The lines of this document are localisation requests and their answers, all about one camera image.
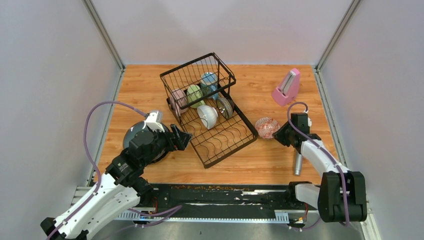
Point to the white zigzag ceramic bowl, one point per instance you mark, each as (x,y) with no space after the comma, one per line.
(208,116)

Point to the pink ceramic mug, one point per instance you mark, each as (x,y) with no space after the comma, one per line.
(178,99)

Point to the red and blue patterned bowl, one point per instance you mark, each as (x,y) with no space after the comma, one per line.
(266,127)

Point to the light green mug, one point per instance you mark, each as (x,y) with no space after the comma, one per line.
(194,93)

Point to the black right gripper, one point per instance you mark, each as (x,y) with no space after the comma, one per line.
(278,136)

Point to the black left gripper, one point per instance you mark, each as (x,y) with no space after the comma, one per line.
(182,139)

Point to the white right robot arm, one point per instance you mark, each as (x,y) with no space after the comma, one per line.
(341,195)

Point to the silver microphone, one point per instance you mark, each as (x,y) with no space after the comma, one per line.
(297,163)

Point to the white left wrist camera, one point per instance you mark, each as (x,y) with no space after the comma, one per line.
(154,121)

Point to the blue-grey ceramic plate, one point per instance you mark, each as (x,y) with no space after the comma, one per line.
(131,133)

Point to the pink metronome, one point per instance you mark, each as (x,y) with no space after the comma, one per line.
(288,89)

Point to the patterned ceramic bowl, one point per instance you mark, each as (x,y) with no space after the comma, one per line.
(225,107)

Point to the blue butterfly mug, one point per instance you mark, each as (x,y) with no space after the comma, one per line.
(208,83)

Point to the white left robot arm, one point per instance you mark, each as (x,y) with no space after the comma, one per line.
(120,188)

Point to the black wire dish rack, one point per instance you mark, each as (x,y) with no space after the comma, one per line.
(228,136)

